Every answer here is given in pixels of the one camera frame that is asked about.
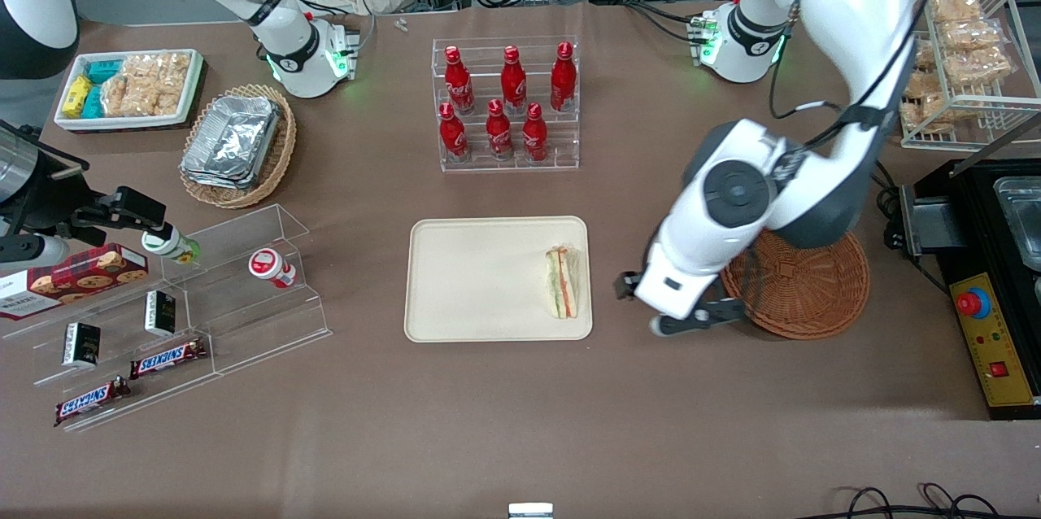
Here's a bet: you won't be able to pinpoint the white rectangular snack tray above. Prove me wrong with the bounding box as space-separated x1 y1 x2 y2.
54 49 206 133

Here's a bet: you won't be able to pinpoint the black cable loops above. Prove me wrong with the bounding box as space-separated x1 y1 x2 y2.
813 482 1041 519

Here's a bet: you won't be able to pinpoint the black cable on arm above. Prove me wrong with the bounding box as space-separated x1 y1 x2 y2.
768 11 867 123

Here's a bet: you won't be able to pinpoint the small white bottle red lid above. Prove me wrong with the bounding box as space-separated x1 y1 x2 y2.
248 249 298 290

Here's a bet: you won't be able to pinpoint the yellow snack packet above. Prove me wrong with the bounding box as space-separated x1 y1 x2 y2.
63 76 94 118

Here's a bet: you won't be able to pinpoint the clear acrylic bottle rack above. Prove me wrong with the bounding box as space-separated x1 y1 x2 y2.
432 36 581 173

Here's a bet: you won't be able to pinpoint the round brown wicker basket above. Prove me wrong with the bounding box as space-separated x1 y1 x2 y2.
719 228 871 340

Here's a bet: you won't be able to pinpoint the white bottle green cap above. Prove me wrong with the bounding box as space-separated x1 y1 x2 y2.
142 225 201 266

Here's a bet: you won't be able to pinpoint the aluminium foil container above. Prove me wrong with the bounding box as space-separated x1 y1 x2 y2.
180 159 263 191
184 94 283 180

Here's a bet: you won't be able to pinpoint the oval tan wicker basket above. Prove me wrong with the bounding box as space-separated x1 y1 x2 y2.
179 84 298 209

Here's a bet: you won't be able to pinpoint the small black box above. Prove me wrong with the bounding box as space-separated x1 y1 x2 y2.
63 322 102 369
145 290 177 338

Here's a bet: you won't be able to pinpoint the yellow emergency stop control box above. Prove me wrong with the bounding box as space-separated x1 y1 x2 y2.
950 273 1041 421

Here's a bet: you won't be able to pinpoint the clear acrylic stepped shelf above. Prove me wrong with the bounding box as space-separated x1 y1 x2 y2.
0 203 333 433

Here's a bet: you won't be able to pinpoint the black appliance cable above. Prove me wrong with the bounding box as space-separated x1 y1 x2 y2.
872 157 905 223

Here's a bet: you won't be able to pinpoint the red cola bottle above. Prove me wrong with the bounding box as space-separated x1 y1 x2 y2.
439 102 470 163
550 41 578 113
522 102 550 163
444 46 476 116
486 99 515 161
500 46 528 116

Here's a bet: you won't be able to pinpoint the triangle sandwich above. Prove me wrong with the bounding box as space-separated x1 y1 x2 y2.
544 245 581 320

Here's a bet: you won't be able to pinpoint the beige plastic tray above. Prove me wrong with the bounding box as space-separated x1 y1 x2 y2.
404 216 594 342

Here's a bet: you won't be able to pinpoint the white wire rack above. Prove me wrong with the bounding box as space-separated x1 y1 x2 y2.
897 0 1041 152

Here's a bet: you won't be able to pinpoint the red tartan cookie box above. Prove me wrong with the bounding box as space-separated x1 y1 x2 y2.
0 243 150 321

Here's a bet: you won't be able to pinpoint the Snickers chocolate bar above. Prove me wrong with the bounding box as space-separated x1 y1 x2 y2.
54 377 132 429
130 338 210 381

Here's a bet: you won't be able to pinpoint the metal pan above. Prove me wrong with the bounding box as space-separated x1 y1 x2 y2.
993 175 1041 273

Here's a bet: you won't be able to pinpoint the clear bag rice crackers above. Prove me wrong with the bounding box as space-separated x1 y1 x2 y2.
122 53 191 90
101 76 181 118

